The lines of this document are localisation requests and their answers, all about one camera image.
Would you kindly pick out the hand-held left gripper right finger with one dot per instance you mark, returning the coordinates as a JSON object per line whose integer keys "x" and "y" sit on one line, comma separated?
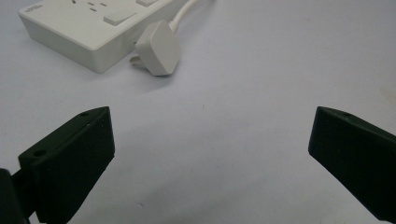
{"x": 355, "y": 155}

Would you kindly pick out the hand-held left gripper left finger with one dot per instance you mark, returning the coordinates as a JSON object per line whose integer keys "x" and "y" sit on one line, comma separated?
{"x": 70, "y": 161}

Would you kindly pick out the white power strip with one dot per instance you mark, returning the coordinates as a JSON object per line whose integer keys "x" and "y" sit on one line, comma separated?
{"x": 90, "y": 28}

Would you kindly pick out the white power plug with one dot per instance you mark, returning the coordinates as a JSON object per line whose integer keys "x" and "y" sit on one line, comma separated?
{"x": 158, "y": 48}

